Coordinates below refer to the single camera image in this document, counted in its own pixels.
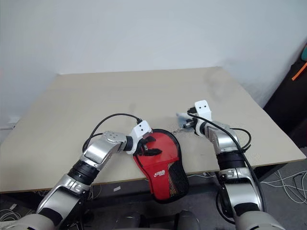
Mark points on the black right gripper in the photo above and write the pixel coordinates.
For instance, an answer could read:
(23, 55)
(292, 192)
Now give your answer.
(190, 124)

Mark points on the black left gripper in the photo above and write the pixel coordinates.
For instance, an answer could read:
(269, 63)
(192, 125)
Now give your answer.
(141, 146)

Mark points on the red and black bag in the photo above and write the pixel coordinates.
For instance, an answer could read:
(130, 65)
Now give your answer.
(160, 189)

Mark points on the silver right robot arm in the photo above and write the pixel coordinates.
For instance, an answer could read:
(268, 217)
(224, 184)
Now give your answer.
(230, 191)

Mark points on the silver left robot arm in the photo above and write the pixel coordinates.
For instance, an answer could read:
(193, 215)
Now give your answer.
(100, 151)

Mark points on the black fabric object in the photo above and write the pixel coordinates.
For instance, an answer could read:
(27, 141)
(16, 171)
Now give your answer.
(285, 107)

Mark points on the orange bar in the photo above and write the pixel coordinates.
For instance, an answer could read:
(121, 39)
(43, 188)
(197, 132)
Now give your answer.
(298, 71)

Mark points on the teal object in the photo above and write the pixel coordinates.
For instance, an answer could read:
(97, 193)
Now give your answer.
(304, 51)

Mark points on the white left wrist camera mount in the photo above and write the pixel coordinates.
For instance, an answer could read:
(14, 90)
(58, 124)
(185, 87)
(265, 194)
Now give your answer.
(141, 128)

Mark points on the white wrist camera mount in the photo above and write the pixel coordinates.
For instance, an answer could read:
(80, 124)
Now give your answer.
(141, 128)
(202, 107)

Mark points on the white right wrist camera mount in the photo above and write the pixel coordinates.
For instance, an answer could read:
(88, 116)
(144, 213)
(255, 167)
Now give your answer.
(202, 107)

